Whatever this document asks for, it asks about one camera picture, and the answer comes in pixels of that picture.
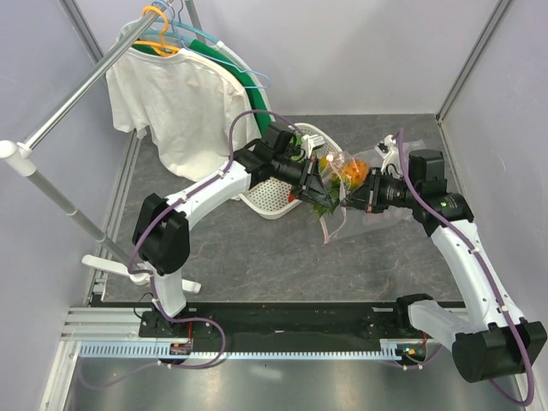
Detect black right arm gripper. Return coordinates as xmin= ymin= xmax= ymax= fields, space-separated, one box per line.
xmin=341 ymin=166 xmax=420 ymax=213

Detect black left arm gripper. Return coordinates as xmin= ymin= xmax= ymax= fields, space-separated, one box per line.
xmin=272 ymin=155 xmax=332 ymax=211

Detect clear zip top bag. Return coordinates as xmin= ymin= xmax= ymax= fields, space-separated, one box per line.
xmin=313 ymin=134 xmax=412 ymax=244

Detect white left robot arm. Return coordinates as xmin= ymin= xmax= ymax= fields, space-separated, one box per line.
xmin=133 ymin=122 xmax=335 ymax=337

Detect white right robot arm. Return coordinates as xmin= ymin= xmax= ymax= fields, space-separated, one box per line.
xmin=343 ymin=144 xmax=547 ymax=383

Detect white perforated plastic basket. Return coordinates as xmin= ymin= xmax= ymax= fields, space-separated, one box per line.
xmin=237 ymin=122 xmax=342 ymax=220

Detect green t-shirt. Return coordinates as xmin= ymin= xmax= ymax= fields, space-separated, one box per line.
xmin=133 ymin=40 xmax=272 ymax=134

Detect white t-shirt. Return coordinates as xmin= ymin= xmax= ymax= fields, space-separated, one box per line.
xmin=106 ymin=47 xmax=265 ymax=181

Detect orange clothes hanger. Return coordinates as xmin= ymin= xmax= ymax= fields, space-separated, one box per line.
xmin=132 ymin=1 xmax=180 ymax=57

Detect silver clothes rack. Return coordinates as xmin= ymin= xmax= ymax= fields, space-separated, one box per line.
xmin=0 ymin=0 xmax=202 ymax=295

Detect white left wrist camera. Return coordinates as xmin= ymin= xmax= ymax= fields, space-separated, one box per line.
xmin=301 ymin=134 xmax=325 ymax=154

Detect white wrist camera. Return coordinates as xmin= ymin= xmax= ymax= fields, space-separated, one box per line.
xmin=374 ymin=134 xmax=400 ymax=171
xmin=301 ymin=134 xmax=325 ymax=154

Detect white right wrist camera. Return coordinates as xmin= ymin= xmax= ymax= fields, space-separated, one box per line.
xmin=374 ymin=134 xmax=400 ymax=171

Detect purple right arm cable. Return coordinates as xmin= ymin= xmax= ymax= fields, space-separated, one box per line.
xmin=383 ymin=128 xmax=536 ymax=408

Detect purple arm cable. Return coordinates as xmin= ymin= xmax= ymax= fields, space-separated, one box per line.
xmin=76 ymin=110 xmax=307 ymax=389
xmin=383 ymin=128 xmax=536 ymax=408

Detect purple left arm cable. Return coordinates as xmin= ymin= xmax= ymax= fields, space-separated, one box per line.
xmin=76 ymin=110 xmax=307 ymax=389

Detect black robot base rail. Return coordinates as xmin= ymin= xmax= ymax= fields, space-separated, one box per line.
xmin=137 ymin=301 xmax=468 ymax=343

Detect white slotted cable duct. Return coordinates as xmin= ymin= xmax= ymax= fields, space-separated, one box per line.
xmin=78 ymin=338 xmax=442 ymax=360

